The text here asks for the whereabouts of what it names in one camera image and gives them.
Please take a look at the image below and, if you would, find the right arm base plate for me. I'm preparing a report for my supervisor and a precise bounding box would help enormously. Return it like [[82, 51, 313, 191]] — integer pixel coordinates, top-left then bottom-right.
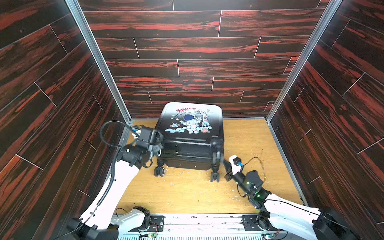
[[241, 213, 278, 232]]

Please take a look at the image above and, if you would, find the left black camera cable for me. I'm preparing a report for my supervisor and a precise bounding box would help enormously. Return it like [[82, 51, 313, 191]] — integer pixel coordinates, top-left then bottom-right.
[[98, 120, 136, 208]]

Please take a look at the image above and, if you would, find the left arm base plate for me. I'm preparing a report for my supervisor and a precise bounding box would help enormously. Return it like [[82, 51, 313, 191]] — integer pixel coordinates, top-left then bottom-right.
[[130, 215, 165, 233]]

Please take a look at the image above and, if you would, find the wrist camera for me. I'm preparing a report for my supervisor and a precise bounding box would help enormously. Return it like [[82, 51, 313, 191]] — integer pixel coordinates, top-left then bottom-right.
[[229, 155, 244, 175], [131, 125, 143, 139]]

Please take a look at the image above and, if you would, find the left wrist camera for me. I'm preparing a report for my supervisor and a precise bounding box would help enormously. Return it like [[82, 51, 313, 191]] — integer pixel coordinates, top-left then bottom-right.
[[131, 125, 143, 139]]

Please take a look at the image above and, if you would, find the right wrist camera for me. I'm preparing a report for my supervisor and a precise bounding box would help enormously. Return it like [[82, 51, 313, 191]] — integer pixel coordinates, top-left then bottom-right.
[[229, 155, 244, 175]]

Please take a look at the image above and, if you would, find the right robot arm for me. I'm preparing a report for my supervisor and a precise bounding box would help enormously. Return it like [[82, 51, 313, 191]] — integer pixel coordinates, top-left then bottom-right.
[[223, 155, 360, 240]]

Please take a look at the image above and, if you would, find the aluminium front rail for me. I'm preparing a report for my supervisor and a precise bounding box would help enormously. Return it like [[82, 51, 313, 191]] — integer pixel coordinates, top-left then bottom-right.
[[119, 214, 317, 240]]

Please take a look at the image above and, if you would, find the black white astronaut suitcase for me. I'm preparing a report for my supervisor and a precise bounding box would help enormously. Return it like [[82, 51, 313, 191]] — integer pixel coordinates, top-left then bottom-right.
[[154, 102, 225, 182]]

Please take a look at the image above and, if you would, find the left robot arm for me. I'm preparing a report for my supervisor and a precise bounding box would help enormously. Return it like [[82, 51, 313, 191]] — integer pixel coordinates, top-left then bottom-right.
[[67, 126, 164, 240]]

